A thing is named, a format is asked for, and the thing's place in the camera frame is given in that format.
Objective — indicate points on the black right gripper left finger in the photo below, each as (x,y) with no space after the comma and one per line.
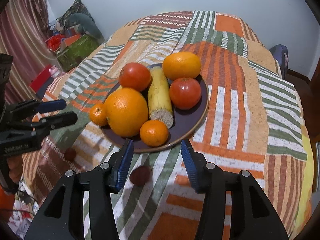
(61,214)

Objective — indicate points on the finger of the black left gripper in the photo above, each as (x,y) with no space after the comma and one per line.
(42,106)
(40,129)

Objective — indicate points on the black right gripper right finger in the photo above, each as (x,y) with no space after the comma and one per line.
(253,215)

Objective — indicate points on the dark red plum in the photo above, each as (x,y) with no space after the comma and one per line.
(70,154)
(140,175)

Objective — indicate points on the small tangerine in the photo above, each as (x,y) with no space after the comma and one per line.
(97,115)
(154,133)

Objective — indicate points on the large orange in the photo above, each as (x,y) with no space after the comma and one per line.
(126,111)

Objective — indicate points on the red tomato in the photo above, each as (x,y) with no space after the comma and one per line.
(135,75)
(185,93)

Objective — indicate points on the small-navel orange with sticker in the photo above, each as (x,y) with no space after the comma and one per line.
(181,64)

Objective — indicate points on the red gift box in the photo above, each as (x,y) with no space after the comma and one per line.
(39,81)

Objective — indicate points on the pink toy figure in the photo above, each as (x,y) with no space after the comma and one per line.
(55,71)

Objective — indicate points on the green storage box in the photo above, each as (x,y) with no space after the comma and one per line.
(75,53)

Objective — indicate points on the red plastic bag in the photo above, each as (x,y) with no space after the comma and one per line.
(53,43)

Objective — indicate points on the striped red curtain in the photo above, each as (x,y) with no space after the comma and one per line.
(24,31)

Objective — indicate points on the purple round plate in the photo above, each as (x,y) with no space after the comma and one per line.
(186,122)

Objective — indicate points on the grey plush toy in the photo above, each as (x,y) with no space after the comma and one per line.
(85,25)

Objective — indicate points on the camouflage cushion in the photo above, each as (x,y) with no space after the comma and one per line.
(76,7)

